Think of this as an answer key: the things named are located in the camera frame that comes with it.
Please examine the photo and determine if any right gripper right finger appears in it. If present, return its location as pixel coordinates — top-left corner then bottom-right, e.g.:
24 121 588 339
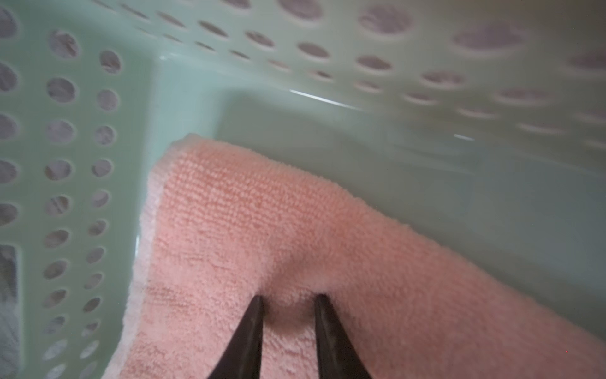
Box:
314 294 372 379

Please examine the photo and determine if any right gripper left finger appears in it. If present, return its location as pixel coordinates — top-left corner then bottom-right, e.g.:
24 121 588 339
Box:
208 295 264 379

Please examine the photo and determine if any pink towel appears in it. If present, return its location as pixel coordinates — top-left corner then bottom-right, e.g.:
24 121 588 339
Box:
104 135 605 378

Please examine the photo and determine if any mint green plastic basket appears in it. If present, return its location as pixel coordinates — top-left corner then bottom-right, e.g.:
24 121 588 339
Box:
1 1 605 378

